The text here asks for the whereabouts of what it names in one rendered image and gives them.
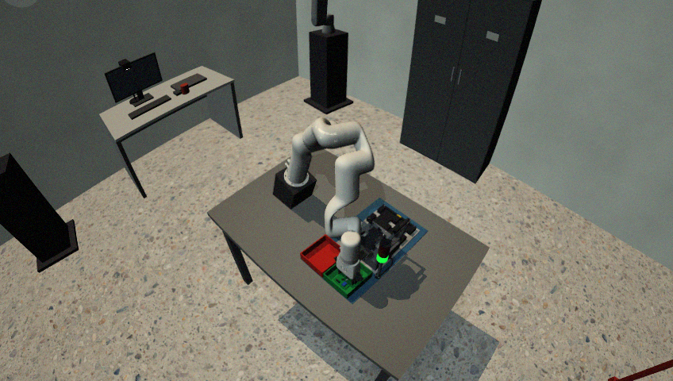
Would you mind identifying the red bin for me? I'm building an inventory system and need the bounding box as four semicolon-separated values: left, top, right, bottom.
300;234;340;278

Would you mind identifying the green bin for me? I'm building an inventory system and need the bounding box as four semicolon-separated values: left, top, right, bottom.
323;262;373;298

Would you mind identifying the green circuit board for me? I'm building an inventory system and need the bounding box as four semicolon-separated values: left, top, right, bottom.
333;272;352;289

